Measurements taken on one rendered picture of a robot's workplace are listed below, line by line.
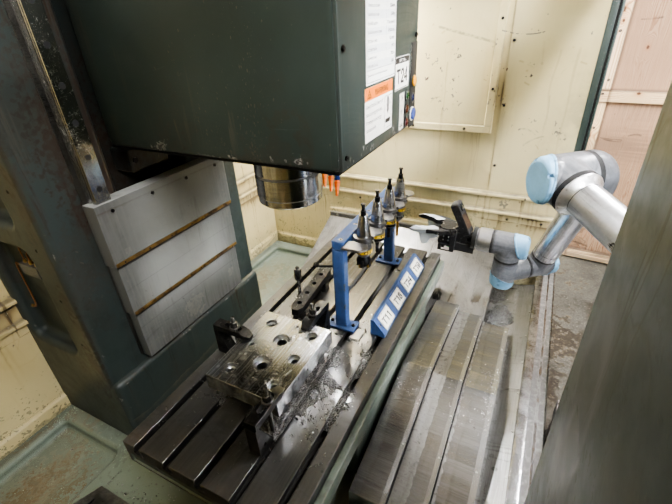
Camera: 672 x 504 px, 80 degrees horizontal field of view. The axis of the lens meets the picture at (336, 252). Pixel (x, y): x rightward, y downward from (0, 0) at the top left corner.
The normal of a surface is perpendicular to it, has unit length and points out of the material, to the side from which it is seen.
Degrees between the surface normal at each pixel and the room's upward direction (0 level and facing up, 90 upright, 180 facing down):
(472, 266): 24
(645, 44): 90
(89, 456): 0
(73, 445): 0
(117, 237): 90
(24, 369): 90
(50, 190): 90
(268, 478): 0
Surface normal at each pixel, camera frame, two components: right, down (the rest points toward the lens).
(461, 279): -0.22, -0.59
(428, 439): -0.11, -0.79
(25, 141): 0.89, 0.19
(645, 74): -0.52, 0.44
